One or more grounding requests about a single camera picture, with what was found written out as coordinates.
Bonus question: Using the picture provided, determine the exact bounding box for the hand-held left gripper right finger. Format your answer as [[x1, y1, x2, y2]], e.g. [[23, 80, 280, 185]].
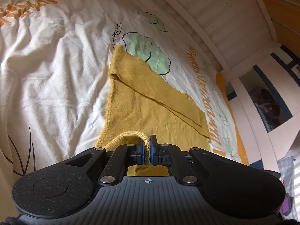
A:
[[149, 135, 212, 185]]

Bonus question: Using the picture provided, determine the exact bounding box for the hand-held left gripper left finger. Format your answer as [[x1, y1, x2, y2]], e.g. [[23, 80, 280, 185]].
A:
[[63, 138, 145, 186]]

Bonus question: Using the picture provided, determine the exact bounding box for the yellow knit sweater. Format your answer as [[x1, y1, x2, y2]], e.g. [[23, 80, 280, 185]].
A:
[[96, 44, 211, 177]]

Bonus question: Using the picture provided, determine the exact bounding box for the orange bed sheet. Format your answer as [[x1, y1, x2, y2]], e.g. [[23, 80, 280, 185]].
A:
[[215, 72, 250, 166]]

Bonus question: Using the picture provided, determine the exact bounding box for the white leaf-print duvet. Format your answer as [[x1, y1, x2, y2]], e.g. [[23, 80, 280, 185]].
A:
[[0, 0, 237, 177]]

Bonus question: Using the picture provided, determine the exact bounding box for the dark-framed window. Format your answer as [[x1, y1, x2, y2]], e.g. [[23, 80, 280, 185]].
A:
[[239, 44, 300, 134]]

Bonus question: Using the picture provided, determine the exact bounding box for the checked cloth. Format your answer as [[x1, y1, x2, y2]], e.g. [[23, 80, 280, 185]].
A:
[[277, 150, 300, 200]]

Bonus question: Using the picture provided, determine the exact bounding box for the purple item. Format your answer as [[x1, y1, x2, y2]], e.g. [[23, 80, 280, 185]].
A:
[[281, 196, 296, 216]]

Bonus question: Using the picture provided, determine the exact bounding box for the white bed frame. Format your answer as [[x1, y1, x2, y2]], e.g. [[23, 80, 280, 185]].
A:
[[141, 0, 283, 83]]

